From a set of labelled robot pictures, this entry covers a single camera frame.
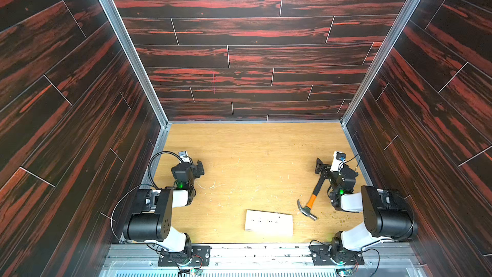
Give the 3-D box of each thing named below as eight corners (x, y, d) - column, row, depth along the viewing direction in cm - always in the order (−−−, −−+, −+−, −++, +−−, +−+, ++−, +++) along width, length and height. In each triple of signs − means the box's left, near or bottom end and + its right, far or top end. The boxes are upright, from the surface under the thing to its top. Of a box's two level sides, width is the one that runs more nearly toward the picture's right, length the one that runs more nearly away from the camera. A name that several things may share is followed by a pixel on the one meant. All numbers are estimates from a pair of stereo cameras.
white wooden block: (244, 231, 82) (244, 228, 79) (246, 212, 87) (246, 209, 84) (291, 236, 80) (293, 234, 77) (290, 217, 85) (292, 214, 82)
